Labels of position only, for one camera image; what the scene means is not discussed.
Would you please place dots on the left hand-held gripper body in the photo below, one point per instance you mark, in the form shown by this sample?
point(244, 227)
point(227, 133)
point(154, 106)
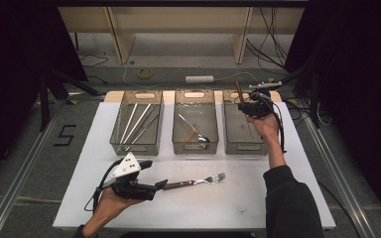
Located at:
point(127, 167)

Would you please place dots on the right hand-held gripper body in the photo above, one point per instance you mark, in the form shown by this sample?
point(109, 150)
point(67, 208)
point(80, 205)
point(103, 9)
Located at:
point(261, 105)

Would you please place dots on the translucent grey plastic bin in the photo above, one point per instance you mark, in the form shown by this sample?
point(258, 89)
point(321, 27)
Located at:
point(238, 132)
point(117, 132)
point(208, 112)

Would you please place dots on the metal chopstick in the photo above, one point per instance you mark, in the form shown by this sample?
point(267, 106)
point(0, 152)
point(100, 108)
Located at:
point(141, 132)
point(148, 117)

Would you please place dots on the white chopstick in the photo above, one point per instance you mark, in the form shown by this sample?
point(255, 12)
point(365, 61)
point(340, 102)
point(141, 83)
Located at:
point(129, 122)
point(138, 122)

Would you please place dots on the metal spoon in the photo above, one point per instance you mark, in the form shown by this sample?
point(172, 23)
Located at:
point(205, 139)

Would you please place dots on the person's right hand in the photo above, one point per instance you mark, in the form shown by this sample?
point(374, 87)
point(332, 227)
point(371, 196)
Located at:
point(268, 127)

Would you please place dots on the person's left hand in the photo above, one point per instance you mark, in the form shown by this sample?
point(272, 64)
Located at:
point(109, 208)

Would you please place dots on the white power strip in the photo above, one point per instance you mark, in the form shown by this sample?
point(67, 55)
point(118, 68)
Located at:
point(199, 79)

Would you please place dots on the black metal stand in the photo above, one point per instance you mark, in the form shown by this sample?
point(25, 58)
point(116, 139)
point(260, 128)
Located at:
point(43, 102)
point(315, 99)

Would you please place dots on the white table cover sheet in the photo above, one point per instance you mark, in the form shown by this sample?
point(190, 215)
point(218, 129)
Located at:
point(211, 211)

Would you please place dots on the yellow tape roll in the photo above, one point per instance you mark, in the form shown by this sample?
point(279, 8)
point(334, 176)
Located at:
point(139, 73)

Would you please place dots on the black curtain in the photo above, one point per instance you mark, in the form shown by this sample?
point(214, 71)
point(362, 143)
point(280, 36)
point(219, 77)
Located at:
point(13, 66)
point(360, 66)

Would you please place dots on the light wooden shelf unit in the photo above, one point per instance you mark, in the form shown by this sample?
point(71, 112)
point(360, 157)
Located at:
point(122, 39)

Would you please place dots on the metal floor rail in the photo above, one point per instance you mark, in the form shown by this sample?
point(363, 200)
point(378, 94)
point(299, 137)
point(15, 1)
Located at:
point(21, 180)
point(340, 180)

